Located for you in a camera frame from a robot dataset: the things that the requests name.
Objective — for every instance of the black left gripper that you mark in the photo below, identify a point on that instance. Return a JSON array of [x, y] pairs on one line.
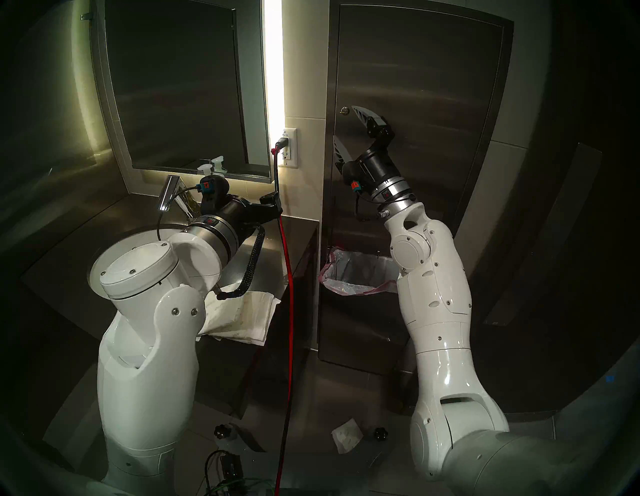
[[247, 212]]

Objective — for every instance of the stainless waste bin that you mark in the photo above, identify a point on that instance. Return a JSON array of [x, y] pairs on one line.
[[350, 335]]

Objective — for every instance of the crumpled white paper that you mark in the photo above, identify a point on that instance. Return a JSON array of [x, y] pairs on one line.
[[346, 436]]

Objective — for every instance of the black electronics box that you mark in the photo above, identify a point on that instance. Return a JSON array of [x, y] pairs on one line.
[[232, 470]]

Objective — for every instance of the framed wall mirror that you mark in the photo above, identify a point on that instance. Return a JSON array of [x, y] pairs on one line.
[[170, 90]]

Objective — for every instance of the white wall outlet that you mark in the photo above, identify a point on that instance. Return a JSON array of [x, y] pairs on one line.
[[291, 155]]

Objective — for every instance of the black star knob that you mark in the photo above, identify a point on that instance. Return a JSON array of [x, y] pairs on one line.
[[221, 432], [380, 434]]

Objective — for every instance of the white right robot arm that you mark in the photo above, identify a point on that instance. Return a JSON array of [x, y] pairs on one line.
[[440, 310]]

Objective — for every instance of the chrome sink faucet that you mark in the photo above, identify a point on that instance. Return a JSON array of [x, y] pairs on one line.
[[169, 192]]

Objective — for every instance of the dark vanity counter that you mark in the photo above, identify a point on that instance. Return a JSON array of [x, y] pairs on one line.
[[55, 270]]

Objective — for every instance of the wrapped printed paper towel pack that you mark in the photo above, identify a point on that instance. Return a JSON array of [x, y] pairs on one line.
[[225, 315]]

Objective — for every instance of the vertical wall light strip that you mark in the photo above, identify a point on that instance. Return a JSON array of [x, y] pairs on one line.
[[274, 60]]

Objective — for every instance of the stainless towel dispenser door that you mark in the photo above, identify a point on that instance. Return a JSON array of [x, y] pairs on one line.
[[425, 75]]

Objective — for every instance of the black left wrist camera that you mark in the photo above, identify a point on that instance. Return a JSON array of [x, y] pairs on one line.
[[269, 198]]

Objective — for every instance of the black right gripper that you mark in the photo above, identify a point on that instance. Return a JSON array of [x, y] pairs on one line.
[[372, 167]]

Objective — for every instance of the stainless steel wall panel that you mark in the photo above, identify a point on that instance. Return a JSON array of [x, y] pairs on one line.
[[333, 60]]

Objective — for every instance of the white round sink basin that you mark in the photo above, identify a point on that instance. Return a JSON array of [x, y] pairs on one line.
[[150, 235]]

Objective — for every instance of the plain folded paper towel stack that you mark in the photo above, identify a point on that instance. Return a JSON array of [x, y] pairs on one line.
[[262, 317]]

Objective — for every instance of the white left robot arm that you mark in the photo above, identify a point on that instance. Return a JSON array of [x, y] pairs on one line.
[[145, 380]]

